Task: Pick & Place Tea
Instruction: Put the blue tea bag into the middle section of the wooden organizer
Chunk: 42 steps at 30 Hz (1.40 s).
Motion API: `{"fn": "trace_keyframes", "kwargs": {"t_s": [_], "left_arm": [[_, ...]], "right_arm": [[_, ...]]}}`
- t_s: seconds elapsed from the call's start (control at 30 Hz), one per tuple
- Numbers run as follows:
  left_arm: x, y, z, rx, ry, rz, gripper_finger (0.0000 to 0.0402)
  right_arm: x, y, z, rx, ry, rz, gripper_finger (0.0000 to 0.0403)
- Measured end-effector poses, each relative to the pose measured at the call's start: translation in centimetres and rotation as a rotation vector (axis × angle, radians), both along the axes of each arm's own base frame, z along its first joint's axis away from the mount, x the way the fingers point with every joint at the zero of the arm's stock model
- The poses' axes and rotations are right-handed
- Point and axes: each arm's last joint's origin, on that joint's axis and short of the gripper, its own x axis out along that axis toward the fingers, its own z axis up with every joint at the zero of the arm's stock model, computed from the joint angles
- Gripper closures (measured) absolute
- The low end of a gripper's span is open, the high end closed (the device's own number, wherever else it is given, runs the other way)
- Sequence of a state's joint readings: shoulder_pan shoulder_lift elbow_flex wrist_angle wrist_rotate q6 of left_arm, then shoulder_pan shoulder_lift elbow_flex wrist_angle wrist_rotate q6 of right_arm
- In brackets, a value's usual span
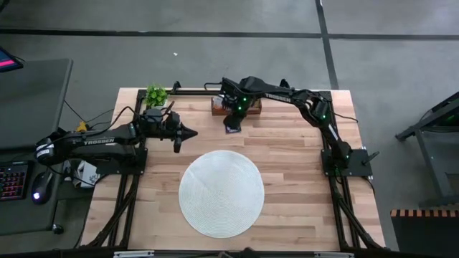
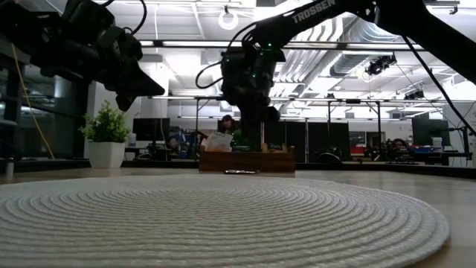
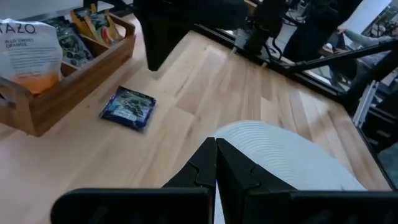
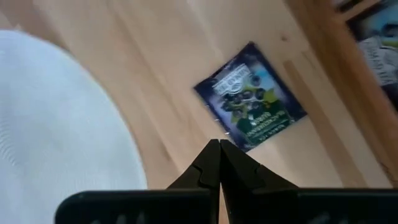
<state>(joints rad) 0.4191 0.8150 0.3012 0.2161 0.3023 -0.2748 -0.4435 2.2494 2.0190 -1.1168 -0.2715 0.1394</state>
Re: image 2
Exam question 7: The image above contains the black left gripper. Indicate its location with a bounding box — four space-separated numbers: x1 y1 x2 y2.
61 0 166 112

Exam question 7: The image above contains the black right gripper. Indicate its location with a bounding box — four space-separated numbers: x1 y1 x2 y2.
220 47 287 150

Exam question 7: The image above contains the person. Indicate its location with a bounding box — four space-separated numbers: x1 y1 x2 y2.
221 114 239 135
390 137 412 159

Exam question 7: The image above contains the brown wooden compartment tray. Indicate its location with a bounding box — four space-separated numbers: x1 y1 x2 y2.
199 144 297 173

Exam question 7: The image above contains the black computer monitor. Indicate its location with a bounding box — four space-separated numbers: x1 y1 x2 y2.
132 118 171 142
411 118 451 148

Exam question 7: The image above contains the long LED light bar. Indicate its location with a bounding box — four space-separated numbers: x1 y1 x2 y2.
135 39 427 52

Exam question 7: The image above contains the green plant in white pot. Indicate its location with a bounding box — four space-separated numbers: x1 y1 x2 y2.
78 99 131 169

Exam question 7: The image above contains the round ceiling light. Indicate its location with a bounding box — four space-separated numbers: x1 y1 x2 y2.
218 9 239 31

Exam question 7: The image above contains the white round woven placemat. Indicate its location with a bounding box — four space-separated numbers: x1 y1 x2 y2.
0 173 451 268

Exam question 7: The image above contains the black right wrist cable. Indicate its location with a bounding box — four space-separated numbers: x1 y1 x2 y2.
195 22 261 90

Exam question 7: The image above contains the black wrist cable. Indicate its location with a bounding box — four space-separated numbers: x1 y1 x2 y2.
195 22 261 90
102 0 148 36

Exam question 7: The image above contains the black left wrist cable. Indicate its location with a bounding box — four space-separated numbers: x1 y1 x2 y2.
102 0 148 36

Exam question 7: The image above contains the yellow cable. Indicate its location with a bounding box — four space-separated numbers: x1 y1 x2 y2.
10 43 56 160

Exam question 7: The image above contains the black ceiling camera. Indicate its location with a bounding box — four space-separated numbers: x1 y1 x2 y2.
365 54 398 77

